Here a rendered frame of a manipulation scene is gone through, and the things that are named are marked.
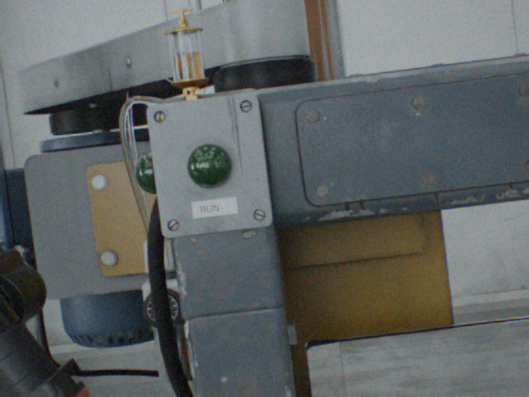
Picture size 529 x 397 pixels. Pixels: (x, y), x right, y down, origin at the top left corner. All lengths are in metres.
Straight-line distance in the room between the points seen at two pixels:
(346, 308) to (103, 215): 0.29
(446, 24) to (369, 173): 5.29
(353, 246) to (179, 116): 0.34
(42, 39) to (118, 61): 5.08
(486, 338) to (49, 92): 0.54
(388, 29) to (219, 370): 5.28
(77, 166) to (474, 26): 5.02
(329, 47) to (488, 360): 0.47
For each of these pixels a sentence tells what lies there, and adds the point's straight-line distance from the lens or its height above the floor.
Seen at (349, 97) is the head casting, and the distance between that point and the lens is 0.72.
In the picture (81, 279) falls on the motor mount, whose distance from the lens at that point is 1.14.
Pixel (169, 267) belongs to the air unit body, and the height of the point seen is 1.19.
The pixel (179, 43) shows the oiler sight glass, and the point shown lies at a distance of 0.75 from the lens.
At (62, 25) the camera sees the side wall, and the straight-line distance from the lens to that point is 6.06.
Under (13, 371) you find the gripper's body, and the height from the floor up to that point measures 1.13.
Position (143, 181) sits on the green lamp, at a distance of 0.69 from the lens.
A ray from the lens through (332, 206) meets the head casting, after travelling 0.72.
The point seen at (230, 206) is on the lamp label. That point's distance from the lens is 0.67.
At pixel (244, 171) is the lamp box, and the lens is 0.67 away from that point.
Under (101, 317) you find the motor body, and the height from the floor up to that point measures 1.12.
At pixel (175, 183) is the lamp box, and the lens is 0.67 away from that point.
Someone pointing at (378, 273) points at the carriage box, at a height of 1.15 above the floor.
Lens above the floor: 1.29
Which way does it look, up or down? 3 degrees down
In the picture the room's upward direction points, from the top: 7 degrees counter-clockwise
